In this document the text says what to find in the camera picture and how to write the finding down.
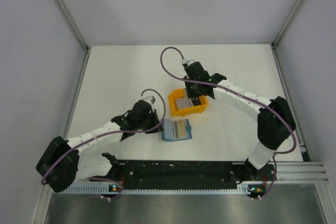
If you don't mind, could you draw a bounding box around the yellow plastic bin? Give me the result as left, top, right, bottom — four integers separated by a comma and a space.
168, 88, 209, 117

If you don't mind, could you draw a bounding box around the white card black stripe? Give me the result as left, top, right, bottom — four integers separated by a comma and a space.
175, 98, 193, 110

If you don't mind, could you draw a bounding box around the blue leather card holder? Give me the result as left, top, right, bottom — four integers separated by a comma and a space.
161, 119, 192, 142

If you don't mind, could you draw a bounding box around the gold credit card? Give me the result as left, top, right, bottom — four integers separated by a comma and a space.
173, 120, 187, 139

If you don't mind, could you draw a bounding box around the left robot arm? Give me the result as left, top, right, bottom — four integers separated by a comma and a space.
36, 96, 163, 193

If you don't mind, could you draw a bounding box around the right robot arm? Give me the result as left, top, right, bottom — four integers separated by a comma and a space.
182, 60, 296, 182

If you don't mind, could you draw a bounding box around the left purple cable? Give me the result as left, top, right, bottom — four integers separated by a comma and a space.
41, 89, 166, 201

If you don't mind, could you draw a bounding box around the purple cable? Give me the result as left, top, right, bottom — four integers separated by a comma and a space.
160, 47, 298, 201
41, 89, 166, 201

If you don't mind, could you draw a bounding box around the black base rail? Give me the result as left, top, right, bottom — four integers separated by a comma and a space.
102, 160, 275, 190

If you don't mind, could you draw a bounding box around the white cable duct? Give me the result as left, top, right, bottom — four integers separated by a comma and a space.
59, 183, 251, 195

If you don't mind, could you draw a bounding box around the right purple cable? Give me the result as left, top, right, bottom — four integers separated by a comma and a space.
160, 47, 298, 201

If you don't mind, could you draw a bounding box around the left aluminium frame post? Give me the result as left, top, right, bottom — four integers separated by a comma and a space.
54, 0, 90, 52

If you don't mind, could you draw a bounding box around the aluminium frame post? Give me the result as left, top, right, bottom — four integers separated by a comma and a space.
54, 0, 90, 52
271, 0, 306, 50

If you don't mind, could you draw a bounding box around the aluminium frame rail front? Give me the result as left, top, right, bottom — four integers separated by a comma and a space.
276, 162, 329, 184

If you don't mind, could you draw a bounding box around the right aluminium frame post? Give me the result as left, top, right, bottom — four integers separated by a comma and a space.
271, 0, 306, 50

